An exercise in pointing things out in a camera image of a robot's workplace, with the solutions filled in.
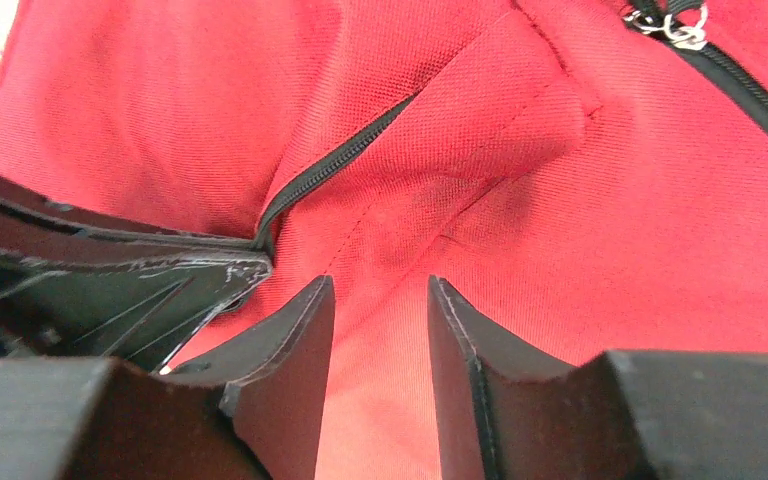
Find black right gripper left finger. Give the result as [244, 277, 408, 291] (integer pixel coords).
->
[0, 276, 335, 479]

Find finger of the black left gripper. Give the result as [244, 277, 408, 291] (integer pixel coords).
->
[0, 239, 272, 372]
[0, 176, 254, 255]

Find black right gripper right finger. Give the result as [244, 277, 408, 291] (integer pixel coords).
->
[427, 276, 768, 479]

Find red backpack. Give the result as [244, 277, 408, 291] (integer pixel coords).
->
[0, 1, 768, 479]

